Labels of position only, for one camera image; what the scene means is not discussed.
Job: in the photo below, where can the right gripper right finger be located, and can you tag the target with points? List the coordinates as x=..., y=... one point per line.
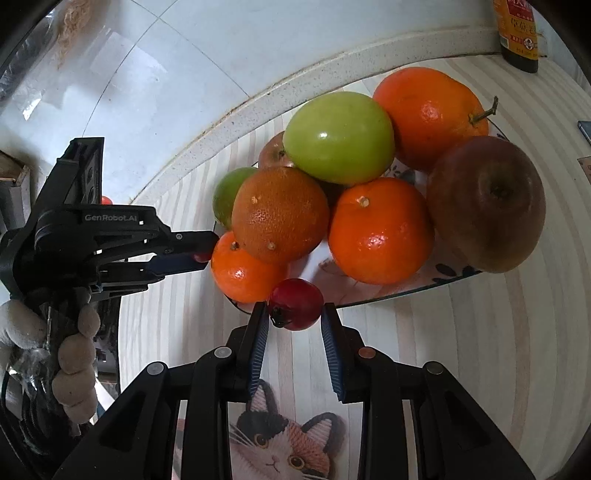
x=454, y=436

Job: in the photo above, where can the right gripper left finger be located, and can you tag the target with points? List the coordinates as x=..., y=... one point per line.
x=136, y=436

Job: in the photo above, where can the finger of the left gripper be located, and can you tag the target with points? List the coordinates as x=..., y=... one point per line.
x=184, y=242
x=171, y=265

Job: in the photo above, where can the green apple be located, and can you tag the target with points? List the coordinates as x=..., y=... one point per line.
x=225, y=192
x=342, y=138

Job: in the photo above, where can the dark rough orange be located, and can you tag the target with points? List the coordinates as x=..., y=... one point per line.
x=280, y=215

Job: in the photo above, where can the cherry tomato with stem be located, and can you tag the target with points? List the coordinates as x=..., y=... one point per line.
x=295, y=304

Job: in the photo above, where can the large dark red apple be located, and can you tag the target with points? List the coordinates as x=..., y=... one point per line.
x=487, y=202

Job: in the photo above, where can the gloved left hand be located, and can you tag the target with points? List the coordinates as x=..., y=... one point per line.
x=74, y=384

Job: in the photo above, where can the small left tangerine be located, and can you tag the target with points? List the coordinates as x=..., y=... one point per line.
x=240, y=276

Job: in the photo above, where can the small red-brown apple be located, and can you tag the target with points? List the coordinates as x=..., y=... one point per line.
x=274, y=154

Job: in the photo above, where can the striped cat placemat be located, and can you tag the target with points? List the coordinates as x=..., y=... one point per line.
x=519, y=342

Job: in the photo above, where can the floral oval plate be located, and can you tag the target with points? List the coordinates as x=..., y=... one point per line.
x=319, y=267

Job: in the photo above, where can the middle tangerine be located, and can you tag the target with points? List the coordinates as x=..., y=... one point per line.
x=381, y=230

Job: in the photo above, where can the large orange with stem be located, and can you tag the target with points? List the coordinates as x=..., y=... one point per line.
x=431, y=114

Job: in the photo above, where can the brown label patch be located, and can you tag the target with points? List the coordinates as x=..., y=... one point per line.
x=585, y=164

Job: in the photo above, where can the blue smartphone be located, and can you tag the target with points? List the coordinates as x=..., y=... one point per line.
x=585, y=129

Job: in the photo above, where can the soy sauce bottle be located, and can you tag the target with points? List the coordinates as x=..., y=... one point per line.
x=517, y=34

